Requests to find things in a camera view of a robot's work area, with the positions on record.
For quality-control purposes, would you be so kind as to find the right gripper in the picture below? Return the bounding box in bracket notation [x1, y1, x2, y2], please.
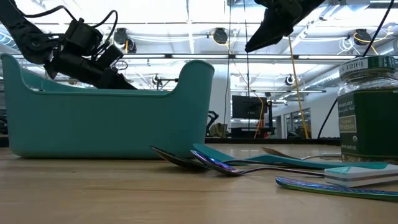
[244, 0, 326, 53]

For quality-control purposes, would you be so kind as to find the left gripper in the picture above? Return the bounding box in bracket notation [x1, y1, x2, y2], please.
[45, 45, 137, 90]

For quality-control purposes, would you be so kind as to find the teal plastic bin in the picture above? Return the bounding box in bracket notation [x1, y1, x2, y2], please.
[0, 53, 215, 159]

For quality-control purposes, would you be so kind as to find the green oregano spice jar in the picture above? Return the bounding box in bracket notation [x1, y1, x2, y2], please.
[337, 55, 398, 163]

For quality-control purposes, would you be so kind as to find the black computer monitor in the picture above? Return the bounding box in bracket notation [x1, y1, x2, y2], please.
[231, 95, 269, 120]

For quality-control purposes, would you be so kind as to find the olive green bag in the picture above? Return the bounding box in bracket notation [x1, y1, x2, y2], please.
[208, 122, 229, 138]

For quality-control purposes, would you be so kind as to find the dark metal spoon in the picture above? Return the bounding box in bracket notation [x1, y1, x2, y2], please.
[149, 145, 299, 171]

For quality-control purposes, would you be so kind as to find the teal plastic spoon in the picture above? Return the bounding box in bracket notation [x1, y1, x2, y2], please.
[192, 142, 390, 170]

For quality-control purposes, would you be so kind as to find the purple iridescent spoon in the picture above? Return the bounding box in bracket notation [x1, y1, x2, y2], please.
[190, 149, 326, 177]

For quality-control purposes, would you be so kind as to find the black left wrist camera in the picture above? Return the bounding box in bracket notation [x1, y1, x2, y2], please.
[63, 17, 104, 54]

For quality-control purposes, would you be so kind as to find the yellow cable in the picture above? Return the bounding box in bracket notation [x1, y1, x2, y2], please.
[253, 90, 264, 139]
[287, 35, 309, 139]

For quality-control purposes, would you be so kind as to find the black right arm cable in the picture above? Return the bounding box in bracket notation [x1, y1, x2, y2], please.
[317, 0, 395, 139]

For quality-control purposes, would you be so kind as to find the black metal table frame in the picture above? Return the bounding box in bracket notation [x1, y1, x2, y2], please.
[205, 136, 341, 146]

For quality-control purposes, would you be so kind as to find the iridescent spoon teal handle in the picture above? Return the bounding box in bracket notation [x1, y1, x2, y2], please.
[275, 175, 398, 202]

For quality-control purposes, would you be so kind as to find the silver spoon white teal handle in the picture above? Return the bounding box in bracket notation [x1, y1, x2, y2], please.
[323, 164, 398, 188]

